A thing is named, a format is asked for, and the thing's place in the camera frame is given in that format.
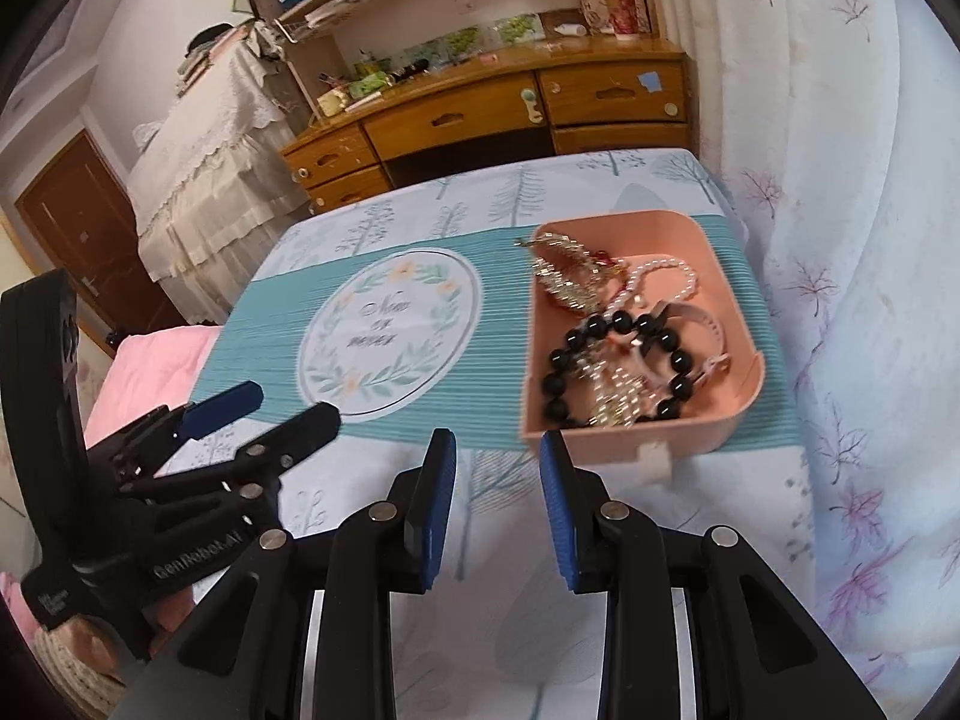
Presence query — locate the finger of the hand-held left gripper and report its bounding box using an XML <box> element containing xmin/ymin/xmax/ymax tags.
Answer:
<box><xmin>112</xmin><ymin>381</ymin><xmax>265</xmax><ymax>481</ymax></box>
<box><xmin>124</xmin><ymin>401</ymin><xmax>342</xmax><ymax>511</ymax></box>

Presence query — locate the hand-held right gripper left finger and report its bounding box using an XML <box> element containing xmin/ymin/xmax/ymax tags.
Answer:
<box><xmin>112</xmin><ymin>427</ymin><xmax>458</xmax><ymax>720</ymax></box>

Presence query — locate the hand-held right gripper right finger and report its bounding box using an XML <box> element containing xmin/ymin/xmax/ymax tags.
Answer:
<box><xmin>538</xmin><ymin>430</ymin><xmax>890</xmax><ymax>720</ymax></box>

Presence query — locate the gold link chain bracelet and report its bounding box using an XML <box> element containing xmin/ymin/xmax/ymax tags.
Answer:
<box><xmin>577</xmin><ymin>358</ymin><xmax>655</xmax><ymax>430</ymax></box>

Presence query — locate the pink plastic tray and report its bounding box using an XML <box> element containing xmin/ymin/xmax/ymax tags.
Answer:
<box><xmin>520</xmin><ymin>210</ymin><xmax>766</xmax><ymax>460</ymax></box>

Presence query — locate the black bead bracelet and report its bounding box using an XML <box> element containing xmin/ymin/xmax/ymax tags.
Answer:
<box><xmin>541</xmin><ymin>313</ymin><xmax>695</xmax><ymax>425</ymax></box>

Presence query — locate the gold chain necklace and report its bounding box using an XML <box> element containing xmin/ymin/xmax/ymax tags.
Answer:
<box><xmin>516</xmin><ymin>235</ymin><xmax>623</xmax><ymax>314</ymax></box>

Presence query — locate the red string bracelet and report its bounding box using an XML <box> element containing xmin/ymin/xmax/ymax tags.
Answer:
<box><xmin>555</xmin><ymin>246</ymin><xmax>631</xmax><ymax>312</ymax></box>

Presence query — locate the white pearl bracelet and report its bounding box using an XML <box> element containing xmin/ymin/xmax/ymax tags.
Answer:
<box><xmin>619</xmin><ymin>255</ymin><xmax>702</xmax><ymax>316</ymax></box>

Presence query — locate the pink blanket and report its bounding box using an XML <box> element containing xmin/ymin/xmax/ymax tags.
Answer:
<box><xmin>82</xmin><ymin>330</ymin><xmax>220</xmax><ymax>460</ymax></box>

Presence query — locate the teal striped placemat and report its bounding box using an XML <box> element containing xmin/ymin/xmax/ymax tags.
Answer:
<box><xmin>184</xmin><ymin>214</ymin><xmax>796</xmax><ymax>460</ymax></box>

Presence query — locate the woven straw basket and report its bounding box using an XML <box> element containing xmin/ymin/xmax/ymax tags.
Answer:
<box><xmin>30</xmin><ymin>615</ymin><xmax>130</xmax><ymax>720</ymax></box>

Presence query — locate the brown wooden door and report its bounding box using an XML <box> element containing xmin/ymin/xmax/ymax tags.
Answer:
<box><xmin>15</xmin><ymin>127</ymin><xmax>186</xmax><ymax>336</ymax></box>

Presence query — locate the lace covered furniture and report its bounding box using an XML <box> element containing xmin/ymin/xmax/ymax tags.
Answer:
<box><xmin>124</xmin><ymin>37</ymin><xmax>312</xmax><ymax>325</ymax></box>

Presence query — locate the wooden desk with hutch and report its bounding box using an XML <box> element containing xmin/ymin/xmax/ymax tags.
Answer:
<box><xmin>225</xmin><ymin>0</ymin><xmax>702</xmax><ymax>216</ymax></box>

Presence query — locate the white leaf print curtain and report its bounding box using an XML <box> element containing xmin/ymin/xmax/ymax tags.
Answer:
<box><xmin>637</xmin><ymin>0</ymin><xmax>960</xmax><ymax>720</ymax></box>

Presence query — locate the red patterned paper cup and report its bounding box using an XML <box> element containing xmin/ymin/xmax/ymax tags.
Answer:
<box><xmin>604</xmin><ymin>0</ymin><xmax>644</xmax><ymax>38</ymax></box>

